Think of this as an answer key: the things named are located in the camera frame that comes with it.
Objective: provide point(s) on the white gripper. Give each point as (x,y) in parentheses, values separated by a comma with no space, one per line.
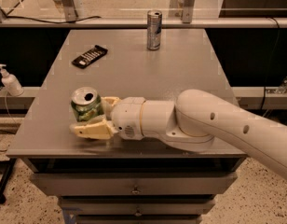
(127,117)

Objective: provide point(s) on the green soda can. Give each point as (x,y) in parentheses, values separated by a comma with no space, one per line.
(86,104)

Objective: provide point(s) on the black stand on floor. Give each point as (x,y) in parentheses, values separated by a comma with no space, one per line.
(6,168)

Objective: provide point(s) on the metal bracket on ledge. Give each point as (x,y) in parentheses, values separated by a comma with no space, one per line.
(281,89)

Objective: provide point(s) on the middle grey drawer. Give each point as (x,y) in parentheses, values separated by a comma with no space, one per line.
(137,206)

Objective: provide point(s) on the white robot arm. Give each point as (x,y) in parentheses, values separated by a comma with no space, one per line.
(190,123)

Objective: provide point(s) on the grey drawer cabinet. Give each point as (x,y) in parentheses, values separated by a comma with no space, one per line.
(184,61)

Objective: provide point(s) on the top grey drawer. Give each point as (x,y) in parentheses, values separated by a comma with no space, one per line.
(136,184)

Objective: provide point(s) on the white pump sanitizer bottle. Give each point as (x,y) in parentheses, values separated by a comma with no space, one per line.
(10,82)

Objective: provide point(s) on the grey drawer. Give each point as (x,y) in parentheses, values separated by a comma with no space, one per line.
(137,206)
(136,184)

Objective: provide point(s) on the black snack bar packet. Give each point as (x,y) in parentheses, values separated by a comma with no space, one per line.
(89,57)

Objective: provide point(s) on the silver redbull can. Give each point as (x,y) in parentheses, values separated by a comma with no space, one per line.
(154,24)

